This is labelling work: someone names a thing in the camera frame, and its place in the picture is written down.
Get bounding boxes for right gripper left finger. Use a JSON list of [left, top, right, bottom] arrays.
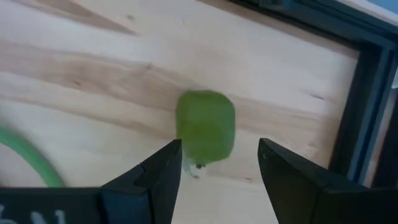
[[101, 139, 183, 224]]

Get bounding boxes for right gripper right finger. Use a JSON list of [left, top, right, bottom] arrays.
[[257, 138, 365, 224]]

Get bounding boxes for small green fruit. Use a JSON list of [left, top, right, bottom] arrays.
[[175, 89, 236, 169]]

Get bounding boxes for green long beans bunch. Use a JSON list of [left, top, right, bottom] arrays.
[[0, 124, 65, 188]]

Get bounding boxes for black table edge frame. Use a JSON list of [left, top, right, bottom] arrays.
[[229, 0, 398, 189]]

